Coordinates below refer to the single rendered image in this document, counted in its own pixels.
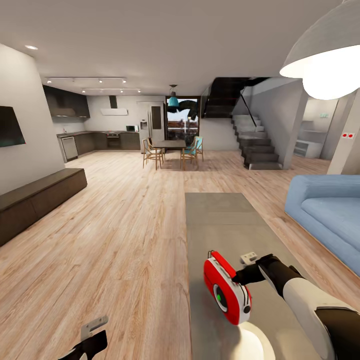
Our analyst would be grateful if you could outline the radio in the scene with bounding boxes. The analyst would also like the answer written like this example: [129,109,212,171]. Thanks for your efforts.
[203,250,253,326]

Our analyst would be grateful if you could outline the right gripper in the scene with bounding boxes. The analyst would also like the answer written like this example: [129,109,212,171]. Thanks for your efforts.
[231,264,260,286]

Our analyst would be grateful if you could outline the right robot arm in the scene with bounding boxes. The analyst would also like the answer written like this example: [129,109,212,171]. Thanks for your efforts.
[231,252,360,360]

